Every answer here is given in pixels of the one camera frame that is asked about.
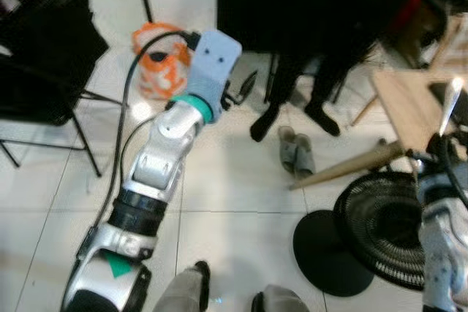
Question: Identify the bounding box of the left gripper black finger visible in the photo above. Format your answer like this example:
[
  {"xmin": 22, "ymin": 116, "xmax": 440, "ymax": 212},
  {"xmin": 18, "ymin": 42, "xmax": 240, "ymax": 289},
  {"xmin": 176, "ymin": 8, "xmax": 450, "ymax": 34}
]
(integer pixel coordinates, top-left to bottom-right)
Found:
[{"xmin": 237, "ymin": 70, "xmax": 259, "ymax": 105}]

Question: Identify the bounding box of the black table mat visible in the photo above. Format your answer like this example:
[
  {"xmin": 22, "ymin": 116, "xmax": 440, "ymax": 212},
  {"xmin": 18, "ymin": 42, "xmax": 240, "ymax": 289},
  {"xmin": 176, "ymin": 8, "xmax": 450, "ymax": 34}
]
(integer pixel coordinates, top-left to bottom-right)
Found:
[{"xmin": 427, "ymin": 81, "xmax": 468, "ymax": 129}]

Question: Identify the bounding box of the grey slipper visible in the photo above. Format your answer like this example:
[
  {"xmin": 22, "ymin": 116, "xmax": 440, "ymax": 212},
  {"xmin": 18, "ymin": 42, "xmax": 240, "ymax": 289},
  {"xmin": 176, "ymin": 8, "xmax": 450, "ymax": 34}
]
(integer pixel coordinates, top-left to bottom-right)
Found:
[
  {"xmin": 292, "ymin": 132, "xmax": 317, "ymax": 180},
  {"xmin": 277, "ymin": 125, "xmax": 298, "ymax": 175}
]

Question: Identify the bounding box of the orange and white bag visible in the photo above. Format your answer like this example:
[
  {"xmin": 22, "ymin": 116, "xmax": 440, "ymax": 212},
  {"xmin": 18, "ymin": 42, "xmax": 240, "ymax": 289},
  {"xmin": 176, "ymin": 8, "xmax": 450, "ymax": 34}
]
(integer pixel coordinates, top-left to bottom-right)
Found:
[{"xmin": 131, "ymin": 21, "xmax": 193, "ymax": 102}]

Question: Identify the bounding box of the wooden table leg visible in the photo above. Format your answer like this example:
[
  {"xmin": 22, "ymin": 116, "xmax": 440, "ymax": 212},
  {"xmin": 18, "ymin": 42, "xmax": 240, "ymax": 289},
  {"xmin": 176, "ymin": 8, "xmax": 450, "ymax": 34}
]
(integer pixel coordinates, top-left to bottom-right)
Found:
[{"xmin": 288, "ymin": 140, "xmax": 405, "ymax": 191}]

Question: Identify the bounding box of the black floor fan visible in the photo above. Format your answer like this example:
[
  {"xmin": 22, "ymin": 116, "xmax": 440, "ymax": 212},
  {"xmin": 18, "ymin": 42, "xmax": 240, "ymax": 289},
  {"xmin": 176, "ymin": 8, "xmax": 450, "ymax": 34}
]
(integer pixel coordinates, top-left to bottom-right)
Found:
[{"xmin": 292, "ymin": 170, "xmax": 441, "ymax": 299}]

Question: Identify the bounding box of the person in black clothes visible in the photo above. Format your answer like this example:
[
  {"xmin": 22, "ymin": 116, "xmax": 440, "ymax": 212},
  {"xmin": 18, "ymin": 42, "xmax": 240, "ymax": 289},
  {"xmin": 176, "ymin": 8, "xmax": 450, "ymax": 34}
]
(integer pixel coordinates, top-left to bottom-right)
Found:
[{"xmin": 248, "ymin": 0, "xmax": 426, "ymax": 143}]

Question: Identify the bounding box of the wooden slatted chair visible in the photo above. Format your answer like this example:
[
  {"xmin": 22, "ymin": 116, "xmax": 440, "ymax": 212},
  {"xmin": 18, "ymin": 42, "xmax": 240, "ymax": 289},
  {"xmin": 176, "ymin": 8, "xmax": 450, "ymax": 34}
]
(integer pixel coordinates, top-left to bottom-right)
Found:
[{"xmin": 431, "ymin": 12, "xmax": 468, "ymax": 73}]

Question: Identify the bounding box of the black folding chair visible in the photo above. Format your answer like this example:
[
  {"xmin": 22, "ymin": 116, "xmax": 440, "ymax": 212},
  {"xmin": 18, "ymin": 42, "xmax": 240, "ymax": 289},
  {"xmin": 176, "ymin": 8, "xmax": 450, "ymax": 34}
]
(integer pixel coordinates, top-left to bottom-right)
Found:
[{"xmin": 0, "ymin": 0, "xmax": 122, "ymax": 178}]

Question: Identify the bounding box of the grey robot left leg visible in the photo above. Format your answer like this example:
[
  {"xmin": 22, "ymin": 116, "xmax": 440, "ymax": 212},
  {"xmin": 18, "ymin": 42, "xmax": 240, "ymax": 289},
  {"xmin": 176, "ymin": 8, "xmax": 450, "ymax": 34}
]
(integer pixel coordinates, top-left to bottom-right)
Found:
[{"xmin": 153, "ymin": 260, "xmax": 212, "ymax": 312}]

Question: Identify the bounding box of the grey robot leg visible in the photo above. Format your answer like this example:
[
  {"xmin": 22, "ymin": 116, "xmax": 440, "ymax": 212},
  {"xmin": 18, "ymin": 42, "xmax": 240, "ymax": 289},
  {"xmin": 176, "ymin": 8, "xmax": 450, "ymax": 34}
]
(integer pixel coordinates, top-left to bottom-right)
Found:
[
  {"xmin": 153, "ymin": 260, "xmax": 212, "ymax": 312},
  {"xmin": 252, "ymin": 286, "xmax": 309, "ymax": 312}
]

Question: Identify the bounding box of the grey robot right leg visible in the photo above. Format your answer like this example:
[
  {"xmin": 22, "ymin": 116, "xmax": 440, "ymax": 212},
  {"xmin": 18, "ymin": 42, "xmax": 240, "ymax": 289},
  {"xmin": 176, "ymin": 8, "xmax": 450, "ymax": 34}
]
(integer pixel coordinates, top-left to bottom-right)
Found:
[{"xmin": 252, "ymin": 286, "xmax": 309, "ymax": 312}]

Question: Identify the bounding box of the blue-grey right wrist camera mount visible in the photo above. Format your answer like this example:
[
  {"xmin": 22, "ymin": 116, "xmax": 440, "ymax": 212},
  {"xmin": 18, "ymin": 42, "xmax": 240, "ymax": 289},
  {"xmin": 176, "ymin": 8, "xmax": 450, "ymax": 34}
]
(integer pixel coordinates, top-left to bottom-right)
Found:
[{"xmin": 436, "ymin": 159, "xmax": 468, "ymax": 200}]

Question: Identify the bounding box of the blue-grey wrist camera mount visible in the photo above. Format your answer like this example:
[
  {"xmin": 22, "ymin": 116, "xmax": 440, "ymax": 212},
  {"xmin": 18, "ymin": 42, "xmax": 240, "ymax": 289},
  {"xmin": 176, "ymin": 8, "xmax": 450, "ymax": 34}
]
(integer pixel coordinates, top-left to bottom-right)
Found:
[
  {"xmin": 436, "ymin": 159, "xmax": 468, "ymax": 200},
  {"xmin": 186, "ymin": 30, "xmax": 243, "ymax": 113}
]

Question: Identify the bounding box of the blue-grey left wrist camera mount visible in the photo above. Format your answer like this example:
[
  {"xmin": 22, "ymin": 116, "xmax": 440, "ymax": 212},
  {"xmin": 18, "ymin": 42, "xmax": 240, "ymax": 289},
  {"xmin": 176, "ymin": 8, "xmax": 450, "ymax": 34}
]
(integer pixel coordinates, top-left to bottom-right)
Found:
[{"xmin": 186, "ymin": 30, "xmax": 243, "ymax": 113}]

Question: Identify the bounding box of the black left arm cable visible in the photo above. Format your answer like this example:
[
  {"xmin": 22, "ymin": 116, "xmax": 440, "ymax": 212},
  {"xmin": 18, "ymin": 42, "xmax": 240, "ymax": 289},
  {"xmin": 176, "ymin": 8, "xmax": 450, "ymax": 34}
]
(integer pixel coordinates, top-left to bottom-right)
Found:
[{"xmin": 94, "ymin": 30, "xmax": 200, "ymax": 234}]

